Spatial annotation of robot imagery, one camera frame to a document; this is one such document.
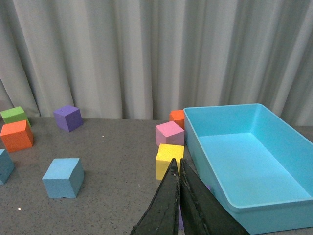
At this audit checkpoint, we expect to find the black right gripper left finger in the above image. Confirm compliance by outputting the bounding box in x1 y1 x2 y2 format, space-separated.
131 158 180 235

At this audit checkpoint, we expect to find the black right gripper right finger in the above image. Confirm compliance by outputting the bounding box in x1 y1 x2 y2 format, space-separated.
180 159 249 235

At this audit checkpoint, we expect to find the light blue foam block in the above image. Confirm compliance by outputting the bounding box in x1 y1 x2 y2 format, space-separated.
0 149 15 185
42 158 84 198

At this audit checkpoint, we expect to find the purple foam block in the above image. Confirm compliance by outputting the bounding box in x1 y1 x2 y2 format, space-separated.
53 105 83 132
179 185 210 235

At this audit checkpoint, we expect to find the yellow foam block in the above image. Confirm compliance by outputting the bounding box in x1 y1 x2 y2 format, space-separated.
156 143 184 180

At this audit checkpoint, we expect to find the blue plastic bin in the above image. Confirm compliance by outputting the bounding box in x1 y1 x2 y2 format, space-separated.
184 104 313 235

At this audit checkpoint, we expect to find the pink foam block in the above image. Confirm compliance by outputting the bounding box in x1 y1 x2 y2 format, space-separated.
155 121 185 146

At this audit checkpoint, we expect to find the orange foam block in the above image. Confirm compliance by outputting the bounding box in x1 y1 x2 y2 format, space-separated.
0 120 34 153
169 110 185 129

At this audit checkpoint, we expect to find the grey curtain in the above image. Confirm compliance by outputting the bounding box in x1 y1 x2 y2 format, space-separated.
0 0 313 126

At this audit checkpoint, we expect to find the green foam block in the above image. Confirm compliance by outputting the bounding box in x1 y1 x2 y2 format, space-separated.
0 106 31 127

